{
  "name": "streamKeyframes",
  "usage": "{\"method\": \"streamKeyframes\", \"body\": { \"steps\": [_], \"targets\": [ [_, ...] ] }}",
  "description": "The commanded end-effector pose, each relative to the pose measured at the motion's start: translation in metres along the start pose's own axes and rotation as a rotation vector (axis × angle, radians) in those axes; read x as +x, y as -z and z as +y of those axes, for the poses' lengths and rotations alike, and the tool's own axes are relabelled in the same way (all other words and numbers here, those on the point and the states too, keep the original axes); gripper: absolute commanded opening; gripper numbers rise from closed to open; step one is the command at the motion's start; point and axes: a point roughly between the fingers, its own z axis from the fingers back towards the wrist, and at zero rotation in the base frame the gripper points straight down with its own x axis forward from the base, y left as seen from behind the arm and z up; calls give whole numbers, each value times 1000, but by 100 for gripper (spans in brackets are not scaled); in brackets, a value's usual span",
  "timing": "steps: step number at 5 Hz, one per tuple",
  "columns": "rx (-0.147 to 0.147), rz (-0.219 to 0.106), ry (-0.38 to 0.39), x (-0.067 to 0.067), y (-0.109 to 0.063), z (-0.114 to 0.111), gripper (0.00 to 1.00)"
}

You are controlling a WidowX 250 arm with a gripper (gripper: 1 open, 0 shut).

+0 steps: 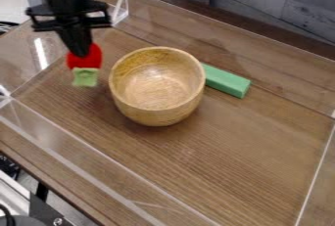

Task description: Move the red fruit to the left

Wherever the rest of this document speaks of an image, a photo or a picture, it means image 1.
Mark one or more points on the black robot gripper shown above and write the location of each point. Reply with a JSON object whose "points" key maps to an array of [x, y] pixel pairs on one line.
{"points": [[56, 15]]}

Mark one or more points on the red felt strawberry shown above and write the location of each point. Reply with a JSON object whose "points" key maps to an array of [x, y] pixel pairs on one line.
{"points": [[85, 67]]}

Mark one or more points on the light wooden bowl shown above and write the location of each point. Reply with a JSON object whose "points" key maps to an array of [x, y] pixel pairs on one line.
{"points": [[157, 84]]}

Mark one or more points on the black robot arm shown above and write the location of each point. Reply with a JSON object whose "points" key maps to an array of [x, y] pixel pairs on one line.
{"points": [[71, 18]]}

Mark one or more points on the green rectangular block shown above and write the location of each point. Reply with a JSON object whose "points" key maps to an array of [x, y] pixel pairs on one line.
{"points": [[225, 81]]}

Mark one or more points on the black clamp under table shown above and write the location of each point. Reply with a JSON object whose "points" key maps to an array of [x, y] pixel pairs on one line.
{"points": [[31, 213]]}

